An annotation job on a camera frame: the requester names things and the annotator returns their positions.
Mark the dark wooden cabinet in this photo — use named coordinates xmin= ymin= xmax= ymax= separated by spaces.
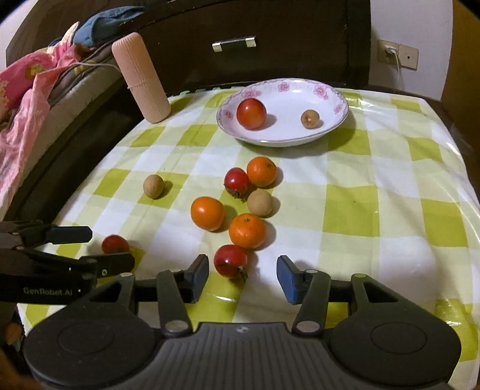
xmin=124 ymin=0 xmax=372 ymax=96

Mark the wall socket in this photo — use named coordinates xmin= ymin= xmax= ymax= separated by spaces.
xmin=377 ymin=39 xmax=419 ymax=71

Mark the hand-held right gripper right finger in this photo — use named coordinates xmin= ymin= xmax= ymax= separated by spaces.
xmin=276 ymin=255 xmax=399 ymax=335

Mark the white floral plate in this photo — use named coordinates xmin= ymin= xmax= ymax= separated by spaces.
xmin=216 ymin=78 xmax=349 ymax=148

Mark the smooth orange tomato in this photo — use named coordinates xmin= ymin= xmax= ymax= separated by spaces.
xmin=190 ymin=196 xmax=225 ymax=232

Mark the large red tomato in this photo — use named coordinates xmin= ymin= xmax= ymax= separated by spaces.
xmin=236 ymin=98 xmax=268 ymax=130

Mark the pink floral blanket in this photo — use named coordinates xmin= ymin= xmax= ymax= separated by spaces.
xmin=0 ymin=22 xmax=96 ymax=205

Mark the mandarin orange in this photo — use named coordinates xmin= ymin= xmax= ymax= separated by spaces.
xmin=229 ymin=213 xmax=267 ymax=250

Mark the pink ribbed case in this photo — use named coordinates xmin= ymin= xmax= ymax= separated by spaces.
xmin=112 ymin=32 xmax=171 ymax=124

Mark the blue cloth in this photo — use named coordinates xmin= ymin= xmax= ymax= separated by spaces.
xmin=73 ymin=5 xmax=145 ymax=48

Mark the orange tomato back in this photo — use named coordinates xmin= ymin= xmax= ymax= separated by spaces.
xmin=246 ymin=157 xmax=278 ymax=188

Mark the longan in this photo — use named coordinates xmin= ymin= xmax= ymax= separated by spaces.
xmin=247 ymin=190 xmax=273 ymax=217
xmin=143 ymin=174 xmax=165 ymax=199
xmin=300 ymin=109 xmax=320 ymax=129

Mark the small red tomato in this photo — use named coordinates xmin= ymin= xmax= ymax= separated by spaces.
xmin=224 ymin=167 xmax=250 ymax=199
xmin=101 ymin=235 xmax=130 ymax=255
xmin=214 ymin=244 xmax=249 ymax=283

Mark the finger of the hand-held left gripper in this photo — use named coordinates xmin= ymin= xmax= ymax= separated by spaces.
xmin=22 ymin=221 xmax=93 ymax=247
xmin=79 ymin=253 xmax=136 ymax=280

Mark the metal drawer handle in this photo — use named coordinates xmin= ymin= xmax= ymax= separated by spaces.
xmin=212 ymin=35 xmax=257 ymax=52

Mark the white charger cable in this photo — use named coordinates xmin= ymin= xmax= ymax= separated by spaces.
xmin=392 ymin=52 xmax=405 ymax=89

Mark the grey mattress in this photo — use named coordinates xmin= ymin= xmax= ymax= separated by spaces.
xmin=47 ymin=49 xmax=126 ymax=126

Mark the brown wooden wardrobe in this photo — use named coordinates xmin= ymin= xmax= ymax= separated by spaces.
xmin=439 ymin=0 xmax=480 ymax=111

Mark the green checked tablecloth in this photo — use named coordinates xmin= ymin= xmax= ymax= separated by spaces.
xmin=17 ymin=88 xmax=479 ymax=372

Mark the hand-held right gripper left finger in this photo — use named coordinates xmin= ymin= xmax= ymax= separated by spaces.
xmin=88 ymin=254 xmax=209 ymax=335

